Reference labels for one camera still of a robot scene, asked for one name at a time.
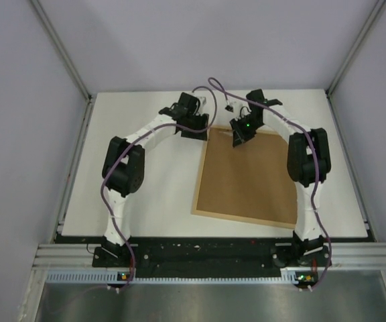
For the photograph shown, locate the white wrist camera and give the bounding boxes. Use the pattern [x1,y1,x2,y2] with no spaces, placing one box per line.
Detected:
[198,96,207,108]
[225,101,250,120]

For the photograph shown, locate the aluminium right corner post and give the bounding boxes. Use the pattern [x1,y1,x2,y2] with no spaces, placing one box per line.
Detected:
[325,0,386,99]

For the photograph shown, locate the aluminium table rail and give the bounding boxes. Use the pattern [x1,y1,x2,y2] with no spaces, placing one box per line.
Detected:
[325,90,377,242]
[48,97,95,244]

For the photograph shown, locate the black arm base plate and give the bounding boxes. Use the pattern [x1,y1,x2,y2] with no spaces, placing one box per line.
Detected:
[92,236,331,274]

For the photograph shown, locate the white slotted cable duct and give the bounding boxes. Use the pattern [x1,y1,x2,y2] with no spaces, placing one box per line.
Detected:
[45,267,316,285]

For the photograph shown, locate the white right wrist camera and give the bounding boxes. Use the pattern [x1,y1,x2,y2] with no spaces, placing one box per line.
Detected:
[225,101,250,120]

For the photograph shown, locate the aluminium left corner post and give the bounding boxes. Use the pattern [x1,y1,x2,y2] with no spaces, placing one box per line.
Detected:
[28,0,92,101]

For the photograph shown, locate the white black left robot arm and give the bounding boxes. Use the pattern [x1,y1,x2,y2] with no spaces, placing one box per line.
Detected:
[100,92,214,266]

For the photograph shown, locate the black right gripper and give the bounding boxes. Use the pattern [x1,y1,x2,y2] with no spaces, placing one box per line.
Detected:
[230,115,264,148]

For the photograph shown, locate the wooden picture frame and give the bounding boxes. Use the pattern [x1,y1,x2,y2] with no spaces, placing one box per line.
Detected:
[192,127,297,229]

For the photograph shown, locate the aluminium right table rail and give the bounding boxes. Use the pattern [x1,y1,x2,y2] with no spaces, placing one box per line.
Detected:
[325,90,377,242]

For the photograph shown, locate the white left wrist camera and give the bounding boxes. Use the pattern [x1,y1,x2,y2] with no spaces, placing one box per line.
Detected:
[198,96,207,108]

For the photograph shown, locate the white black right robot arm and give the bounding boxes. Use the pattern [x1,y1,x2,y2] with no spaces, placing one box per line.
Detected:
[230,89,331,268]

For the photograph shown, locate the aluminium front rail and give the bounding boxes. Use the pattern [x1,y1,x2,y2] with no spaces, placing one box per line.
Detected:
[32,243,386,270]

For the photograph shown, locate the aluminium left table rail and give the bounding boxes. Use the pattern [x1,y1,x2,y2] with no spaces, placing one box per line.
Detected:
[48,97,95,244]

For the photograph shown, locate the aluminium corner post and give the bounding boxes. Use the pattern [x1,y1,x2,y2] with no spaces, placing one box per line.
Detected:
[325,0,386,99]
[28,0,92,101]

